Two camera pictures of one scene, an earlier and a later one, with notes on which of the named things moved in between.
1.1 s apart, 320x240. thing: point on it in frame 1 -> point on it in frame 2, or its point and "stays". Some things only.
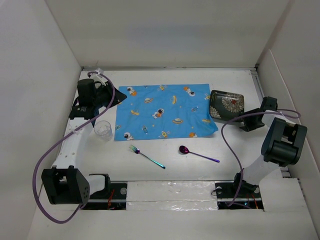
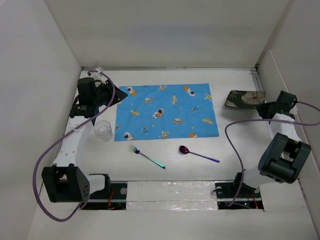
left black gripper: (108, 88) stays
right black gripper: (248, 126) -> (261, 109)
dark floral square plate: (225, 105) -> (243, 99)
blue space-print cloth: (165, 111) stays
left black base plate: (113, 197) stays
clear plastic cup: (103, 129) stays
